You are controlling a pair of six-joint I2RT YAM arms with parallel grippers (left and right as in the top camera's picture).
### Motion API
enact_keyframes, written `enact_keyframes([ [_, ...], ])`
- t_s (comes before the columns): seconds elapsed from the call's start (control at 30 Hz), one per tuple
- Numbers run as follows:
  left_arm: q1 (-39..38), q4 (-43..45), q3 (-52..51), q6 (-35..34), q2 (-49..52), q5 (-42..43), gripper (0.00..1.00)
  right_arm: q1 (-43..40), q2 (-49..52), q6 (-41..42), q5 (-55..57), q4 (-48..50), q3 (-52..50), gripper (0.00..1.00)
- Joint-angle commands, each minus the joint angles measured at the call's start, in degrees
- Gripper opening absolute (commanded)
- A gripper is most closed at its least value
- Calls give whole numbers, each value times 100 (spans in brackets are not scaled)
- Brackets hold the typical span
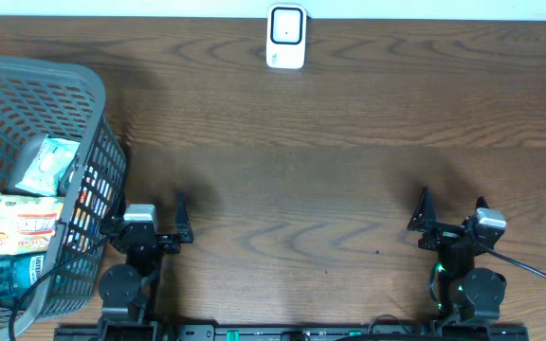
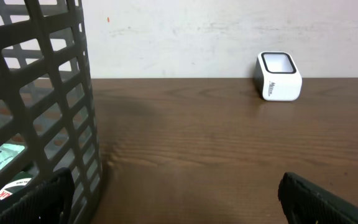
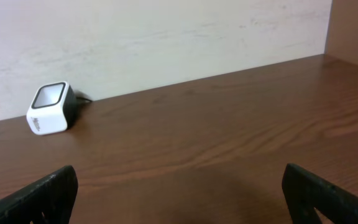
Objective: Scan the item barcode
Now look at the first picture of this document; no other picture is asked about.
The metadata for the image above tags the teal wet wipes pack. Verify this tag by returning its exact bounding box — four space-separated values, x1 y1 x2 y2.
14 135 80 196

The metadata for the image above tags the yellow snack bag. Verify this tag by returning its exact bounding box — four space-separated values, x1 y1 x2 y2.
0 192 64 256

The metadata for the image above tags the teal mouthwash bottle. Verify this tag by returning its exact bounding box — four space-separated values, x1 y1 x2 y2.
0 252 46 309

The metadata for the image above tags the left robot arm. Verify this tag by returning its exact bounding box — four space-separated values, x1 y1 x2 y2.
97 194 193 341

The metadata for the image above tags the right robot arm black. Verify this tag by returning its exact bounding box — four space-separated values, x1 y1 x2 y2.
407 188 507 334

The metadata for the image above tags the white barcode scanner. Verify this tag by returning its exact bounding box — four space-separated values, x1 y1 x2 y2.
265 4 307 69

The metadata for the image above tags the grey plastic shopping basket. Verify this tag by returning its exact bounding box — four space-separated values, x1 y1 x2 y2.
0 56 127 334

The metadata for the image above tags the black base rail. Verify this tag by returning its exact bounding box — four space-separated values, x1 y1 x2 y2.
53 324 529 341

